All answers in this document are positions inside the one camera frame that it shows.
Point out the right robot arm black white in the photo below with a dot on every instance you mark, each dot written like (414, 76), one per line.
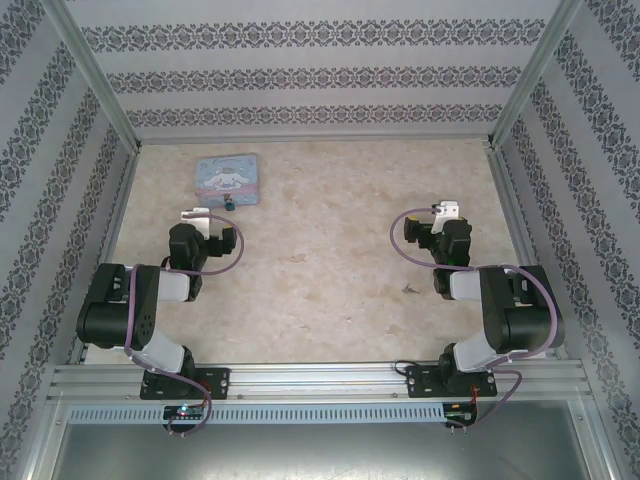
(525, 320)

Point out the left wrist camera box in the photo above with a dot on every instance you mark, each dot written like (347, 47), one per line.
(195, 215)

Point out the light blue cartoon pouch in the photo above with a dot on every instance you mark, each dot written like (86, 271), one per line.
(225, 175)

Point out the aluminium mounting rail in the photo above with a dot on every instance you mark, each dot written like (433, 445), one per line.
(320, 380)

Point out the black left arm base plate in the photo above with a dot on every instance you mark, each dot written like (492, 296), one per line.
(217, 382)

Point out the grey metal panel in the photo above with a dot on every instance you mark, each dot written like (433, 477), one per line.
(320, 455)

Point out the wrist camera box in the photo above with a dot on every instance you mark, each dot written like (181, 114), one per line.
(446, 210)
(195, 215)

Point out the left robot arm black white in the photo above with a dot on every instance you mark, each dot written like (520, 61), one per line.
(115, 310)

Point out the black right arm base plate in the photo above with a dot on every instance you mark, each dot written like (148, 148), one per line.
(417, 382)

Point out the aluminium corner post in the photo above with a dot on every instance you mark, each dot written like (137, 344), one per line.
(95, 80)
(537, 70)

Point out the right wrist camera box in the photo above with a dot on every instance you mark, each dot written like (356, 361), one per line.
(446, 210)

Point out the aluminium side rail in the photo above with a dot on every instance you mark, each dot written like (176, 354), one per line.
(525, 250)

